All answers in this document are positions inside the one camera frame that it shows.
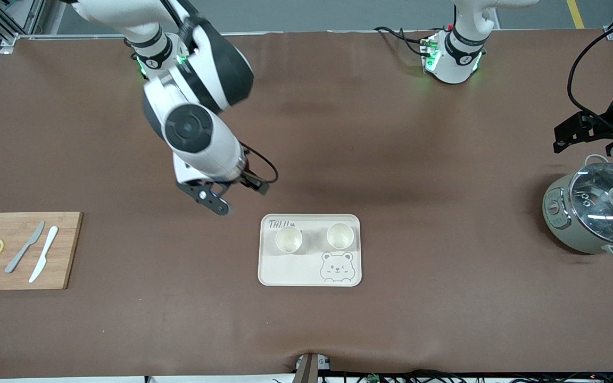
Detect white IKEA cup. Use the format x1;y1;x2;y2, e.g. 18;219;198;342
326;223;354;251
275;226;303;254

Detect cream tray with bear print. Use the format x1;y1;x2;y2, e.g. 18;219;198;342
258;214;362;287

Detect grey cooking pot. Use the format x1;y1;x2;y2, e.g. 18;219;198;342
542;154;613;260

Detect brown table cover mat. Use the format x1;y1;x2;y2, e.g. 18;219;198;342
0;29;613;379

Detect glass pot lid with knob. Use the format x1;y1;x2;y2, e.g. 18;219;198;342
569;162;613;245

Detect wooden cutting board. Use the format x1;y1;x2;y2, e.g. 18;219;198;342
0;212;84;290

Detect white plastic knife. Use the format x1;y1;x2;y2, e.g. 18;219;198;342
28;226;59;284

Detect grey plastic knife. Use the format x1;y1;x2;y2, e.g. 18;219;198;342
5;221;45;274

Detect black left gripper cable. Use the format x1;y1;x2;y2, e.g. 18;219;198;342
567;27;613;131

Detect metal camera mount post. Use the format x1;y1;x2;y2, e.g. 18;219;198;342
293;353;334;383

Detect black left arm base cable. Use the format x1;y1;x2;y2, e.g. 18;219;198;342
374;26;430;58

